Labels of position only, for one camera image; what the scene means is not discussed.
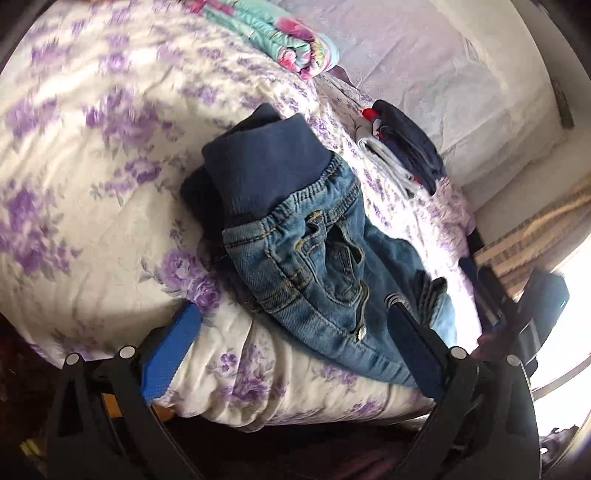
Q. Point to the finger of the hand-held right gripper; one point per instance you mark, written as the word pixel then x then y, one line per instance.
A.
pixel 491 290

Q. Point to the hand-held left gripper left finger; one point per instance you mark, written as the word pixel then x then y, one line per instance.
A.
pixel 171 350

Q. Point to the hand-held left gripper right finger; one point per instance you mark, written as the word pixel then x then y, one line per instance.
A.
pixel 413 350

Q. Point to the blue denim pants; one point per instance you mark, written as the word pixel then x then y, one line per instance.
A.
pixel 314 258

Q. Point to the window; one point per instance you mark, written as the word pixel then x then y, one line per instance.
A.
pixel 577 332

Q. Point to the brick pattern curtain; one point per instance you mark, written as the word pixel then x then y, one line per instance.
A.
pixel 531 240

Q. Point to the folded grey garment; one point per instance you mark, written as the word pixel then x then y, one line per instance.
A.
pixel 388 159

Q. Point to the folded navy garment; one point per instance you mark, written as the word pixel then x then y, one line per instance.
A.
pixel 411 138

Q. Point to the purple floral bed sheet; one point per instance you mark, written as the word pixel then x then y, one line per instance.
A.
pixel 115 184

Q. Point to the folded floral quilt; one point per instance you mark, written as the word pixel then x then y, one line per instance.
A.
pixel 258 27

